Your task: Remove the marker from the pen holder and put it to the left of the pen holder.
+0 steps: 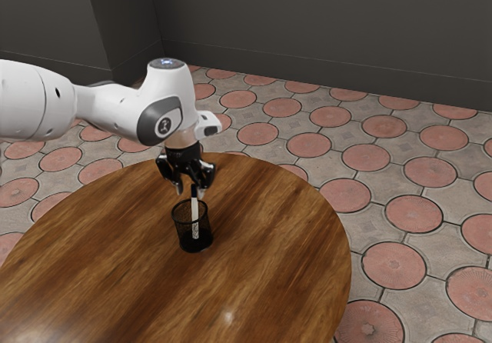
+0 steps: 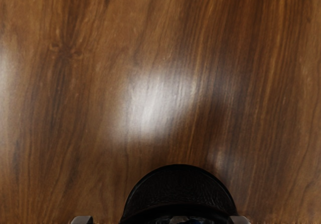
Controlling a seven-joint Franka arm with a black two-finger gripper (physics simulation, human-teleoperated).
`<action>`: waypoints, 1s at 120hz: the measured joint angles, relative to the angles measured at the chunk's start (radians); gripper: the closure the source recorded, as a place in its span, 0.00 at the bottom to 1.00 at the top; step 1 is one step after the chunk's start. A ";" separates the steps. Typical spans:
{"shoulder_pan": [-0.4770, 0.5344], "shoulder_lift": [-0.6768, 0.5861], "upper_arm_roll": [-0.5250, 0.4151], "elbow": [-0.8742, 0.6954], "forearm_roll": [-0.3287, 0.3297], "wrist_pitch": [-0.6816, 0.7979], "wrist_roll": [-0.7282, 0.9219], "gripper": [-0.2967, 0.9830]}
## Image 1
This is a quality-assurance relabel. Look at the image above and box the white pen with dark cap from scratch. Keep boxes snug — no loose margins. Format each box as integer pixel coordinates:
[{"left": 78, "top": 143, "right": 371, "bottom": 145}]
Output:
[{"left": 190, "top": 183, "right": 200, "bottom": 241}]

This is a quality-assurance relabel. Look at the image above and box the black mesh pen holder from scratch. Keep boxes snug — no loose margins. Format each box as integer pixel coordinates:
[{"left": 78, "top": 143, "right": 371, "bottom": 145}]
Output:
[{"left": 171, "top": 200, "right": 214, "bottom": 254}]

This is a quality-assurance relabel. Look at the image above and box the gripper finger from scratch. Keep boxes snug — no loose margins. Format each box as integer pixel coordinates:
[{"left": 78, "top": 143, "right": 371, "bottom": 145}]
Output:
[
  {"left": 155, "top": 154, "right": 184, "bottom": 196},
  {"left": 184, "top": 158, "right": 217, "bottom": 200}
]

